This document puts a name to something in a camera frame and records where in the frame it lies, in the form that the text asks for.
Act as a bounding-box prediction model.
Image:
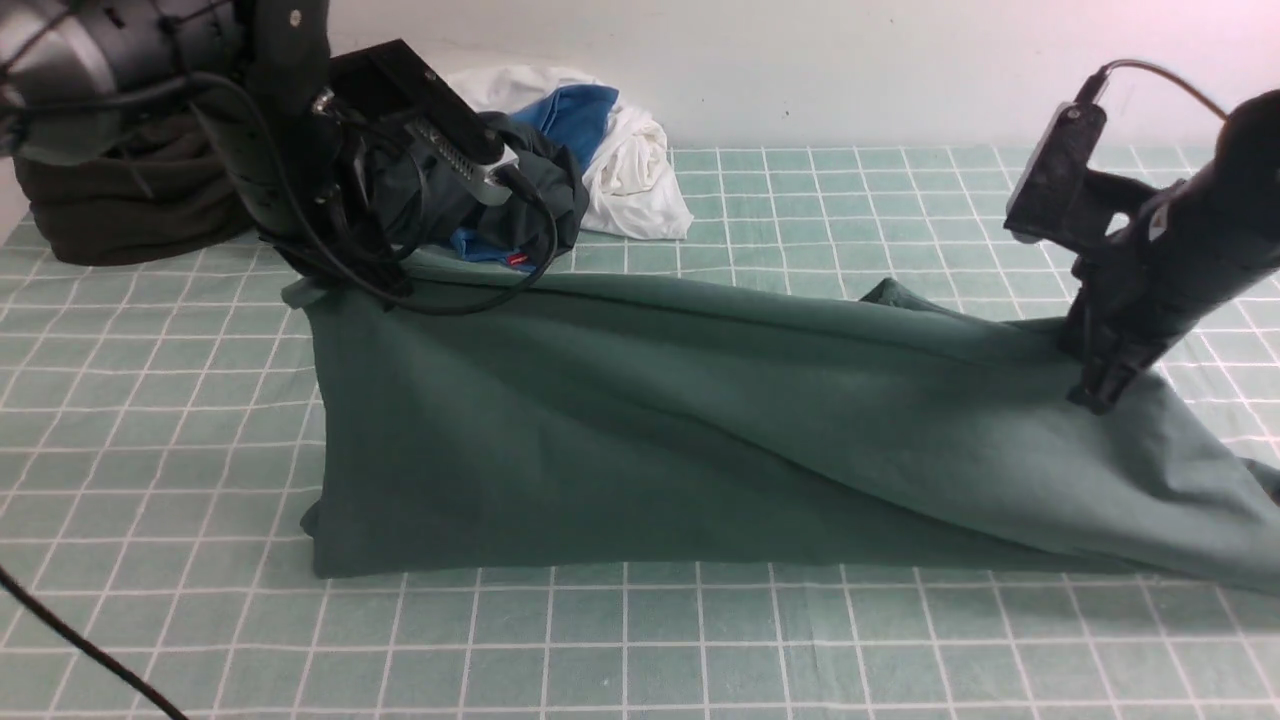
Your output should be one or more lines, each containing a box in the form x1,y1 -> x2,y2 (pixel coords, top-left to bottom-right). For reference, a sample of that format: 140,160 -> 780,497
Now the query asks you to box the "white crumpled garment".
445,65 -> 694,241

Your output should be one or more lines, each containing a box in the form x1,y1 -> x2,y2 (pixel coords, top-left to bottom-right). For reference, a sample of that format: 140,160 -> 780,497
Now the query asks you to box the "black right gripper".
1060,170 -> 1277,415

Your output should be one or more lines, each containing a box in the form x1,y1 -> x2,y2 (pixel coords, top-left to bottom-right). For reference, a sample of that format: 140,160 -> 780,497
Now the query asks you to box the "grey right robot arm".
1060,91 -> 1279,415

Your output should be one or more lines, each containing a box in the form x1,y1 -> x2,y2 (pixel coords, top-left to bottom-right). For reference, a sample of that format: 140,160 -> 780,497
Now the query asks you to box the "green grid-pattern tablecloth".
1,146 -> 1279,719

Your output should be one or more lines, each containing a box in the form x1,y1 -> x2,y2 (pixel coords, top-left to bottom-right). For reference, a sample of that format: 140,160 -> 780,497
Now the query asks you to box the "dark green crumpled garment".
370,111 -> 590,272

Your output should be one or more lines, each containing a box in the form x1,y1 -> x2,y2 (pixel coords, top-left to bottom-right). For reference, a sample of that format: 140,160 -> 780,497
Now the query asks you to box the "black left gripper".
195,60 -> 413,301

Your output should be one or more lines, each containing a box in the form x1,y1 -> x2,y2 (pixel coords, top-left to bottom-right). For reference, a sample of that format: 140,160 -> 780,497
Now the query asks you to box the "blue crumpled garment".
451,85 -> 618,272

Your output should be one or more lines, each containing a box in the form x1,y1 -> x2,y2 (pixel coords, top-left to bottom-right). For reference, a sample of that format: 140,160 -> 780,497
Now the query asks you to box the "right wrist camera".
1004,102 -> 1158,258

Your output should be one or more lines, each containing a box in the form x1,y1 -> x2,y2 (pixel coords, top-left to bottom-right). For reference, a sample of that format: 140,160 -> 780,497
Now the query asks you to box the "dark olive crumpled garment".
15,111 -> 255,266

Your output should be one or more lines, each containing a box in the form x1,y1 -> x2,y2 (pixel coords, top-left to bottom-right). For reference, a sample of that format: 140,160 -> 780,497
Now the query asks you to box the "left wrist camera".
328,38 -> 518,208

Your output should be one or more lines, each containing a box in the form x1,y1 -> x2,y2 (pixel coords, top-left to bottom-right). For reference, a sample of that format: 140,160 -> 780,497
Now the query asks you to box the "green long-sleeve top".
282,274 -> 1279,594

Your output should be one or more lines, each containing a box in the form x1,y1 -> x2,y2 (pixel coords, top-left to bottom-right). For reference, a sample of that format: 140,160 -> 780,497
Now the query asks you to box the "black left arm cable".
0,70 -> 561,720

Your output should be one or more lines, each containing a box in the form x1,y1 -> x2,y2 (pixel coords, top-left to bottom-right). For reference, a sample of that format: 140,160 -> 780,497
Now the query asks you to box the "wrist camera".
1004,102 -> 1158,258
328,38 -> 518,208

